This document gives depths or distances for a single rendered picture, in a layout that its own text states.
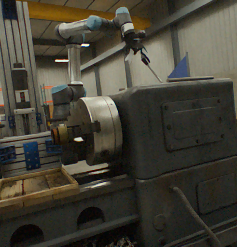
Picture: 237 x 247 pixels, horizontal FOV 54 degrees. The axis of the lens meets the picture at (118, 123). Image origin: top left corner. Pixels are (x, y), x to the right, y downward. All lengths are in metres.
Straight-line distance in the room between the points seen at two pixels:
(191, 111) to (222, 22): 11.73
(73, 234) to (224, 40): 12.01
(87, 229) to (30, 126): 0.95
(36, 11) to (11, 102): 10.65
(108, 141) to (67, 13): 12.03
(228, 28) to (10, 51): 11.33
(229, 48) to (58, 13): 8.21
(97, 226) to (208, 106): 0.72
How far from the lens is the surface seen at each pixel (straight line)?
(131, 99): 0.95
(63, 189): 0.92
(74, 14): 12.99
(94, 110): 0.96
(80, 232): 1.01
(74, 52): 1.78
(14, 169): 1.65
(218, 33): 12.79
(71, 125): 1.08
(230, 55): 12.32
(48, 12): 12.49
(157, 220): 1.07
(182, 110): 1.07
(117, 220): 1.05
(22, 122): 1.76
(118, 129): 0.97
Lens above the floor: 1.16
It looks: 3 degrees down
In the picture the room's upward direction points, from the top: 7 degrees counter-clockwise
